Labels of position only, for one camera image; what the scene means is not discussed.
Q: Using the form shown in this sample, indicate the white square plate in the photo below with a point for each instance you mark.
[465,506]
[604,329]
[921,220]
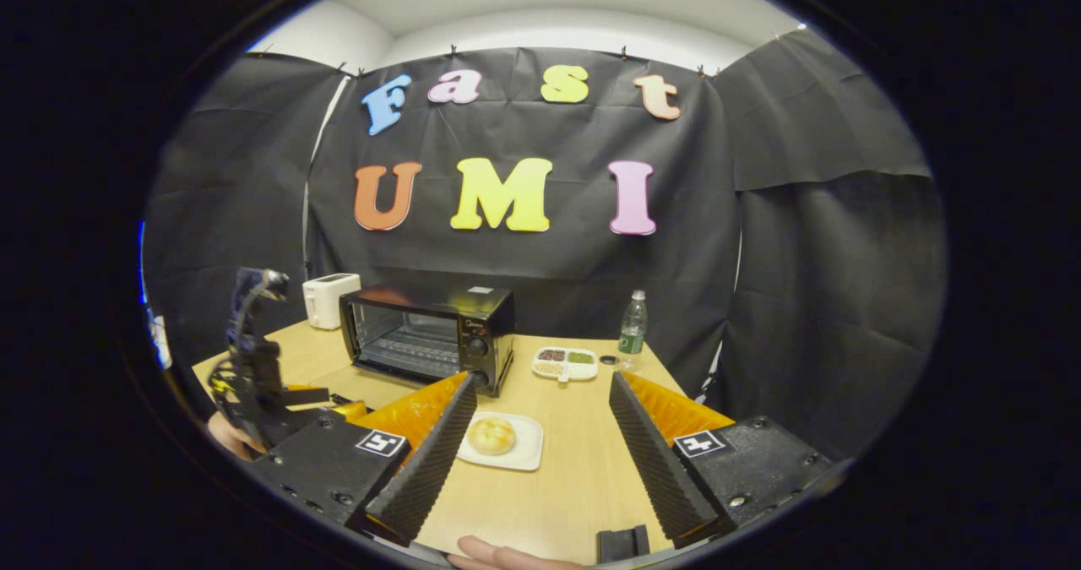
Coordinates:
[524,452]

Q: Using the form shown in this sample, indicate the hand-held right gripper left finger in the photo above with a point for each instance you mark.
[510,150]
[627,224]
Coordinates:
[426,460]

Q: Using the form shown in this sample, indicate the black backdrop cloth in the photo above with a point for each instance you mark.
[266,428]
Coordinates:
[549,274]

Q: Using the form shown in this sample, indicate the white divided snack tray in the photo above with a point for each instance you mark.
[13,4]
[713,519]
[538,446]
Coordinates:
[564,363]

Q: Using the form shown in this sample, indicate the white toaster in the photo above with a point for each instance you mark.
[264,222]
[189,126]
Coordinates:
[329,301]

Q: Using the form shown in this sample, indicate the clear plastic water bottle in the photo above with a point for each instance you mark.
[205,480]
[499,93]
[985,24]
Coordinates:
[633,333]

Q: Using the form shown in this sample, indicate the round bread bun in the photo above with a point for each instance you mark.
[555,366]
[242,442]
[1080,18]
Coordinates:
[491,436]

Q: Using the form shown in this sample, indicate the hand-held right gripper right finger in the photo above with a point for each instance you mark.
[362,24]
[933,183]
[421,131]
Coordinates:
[654,460]

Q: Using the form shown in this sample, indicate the black electric oven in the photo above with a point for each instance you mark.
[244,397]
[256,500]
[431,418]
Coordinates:
[473,342]

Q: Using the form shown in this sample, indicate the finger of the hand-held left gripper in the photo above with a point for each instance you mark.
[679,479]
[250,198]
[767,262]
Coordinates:
[350,409]

